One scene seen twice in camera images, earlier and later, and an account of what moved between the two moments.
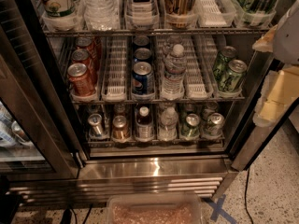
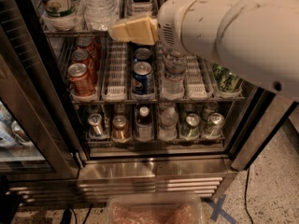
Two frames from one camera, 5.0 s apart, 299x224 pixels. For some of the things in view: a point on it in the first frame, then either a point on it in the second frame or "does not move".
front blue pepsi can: x=143 y=78 does not move
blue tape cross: x=220 y=210 does not move
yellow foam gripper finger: x=266 y=42 → x=142 y=31
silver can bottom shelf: x=95 y=128 does not move
